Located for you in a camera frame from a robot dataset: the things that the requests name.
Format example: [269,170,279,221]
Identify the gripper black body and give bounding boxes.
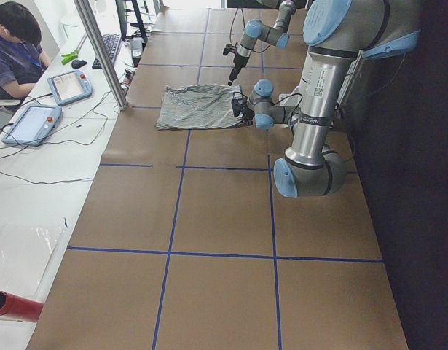
[232,53,249,73]
[242,109,254,125]

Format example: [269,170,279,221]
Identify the blue white striped polo shirt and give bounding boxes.
[156,84,242,130]

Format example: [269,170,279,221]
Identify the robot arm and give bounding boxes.
[223,0,307,86]
[248,1,423,198]

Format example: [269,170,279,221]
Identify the black keyboard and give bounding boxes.
[102,34,122,64]

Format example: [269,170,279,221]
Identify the brown paper table cover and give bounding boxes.
[28,7,407,349]

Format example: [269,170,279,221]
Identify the black computer mouse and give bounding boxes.
[71,59,87,69]

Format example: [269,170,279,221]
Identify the far blue teach pendant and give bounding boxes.
[47,69,93,106]

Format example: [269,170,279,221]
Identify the blue teach pendant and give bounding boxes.
[47,69,93,106]
[2,104,62,147]

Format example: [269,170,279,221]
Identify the near blue teach pendant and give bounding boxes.
[2,104,62,147]

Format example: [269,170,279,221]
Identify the seated person in blue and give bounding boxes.
[0,1,51,100]

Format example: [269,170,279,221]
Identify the clear plastic bag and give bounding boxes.
[0,225,65,298]

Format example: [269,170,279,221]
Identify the red cardboard tube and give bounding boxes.
[0,291,44,323]

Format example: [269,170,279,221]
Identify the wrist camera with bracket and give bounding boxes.
[223,44,237,55]
[231,98,246,117]

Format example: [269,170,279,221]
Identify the aluminium frame post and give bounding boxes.
[74,0,129,111]

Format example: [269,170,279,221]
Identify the black cable on table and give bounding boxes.
[0,90,117,185]

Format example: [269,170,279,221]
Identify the green handled tool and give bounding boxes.
[61,50,79,66]

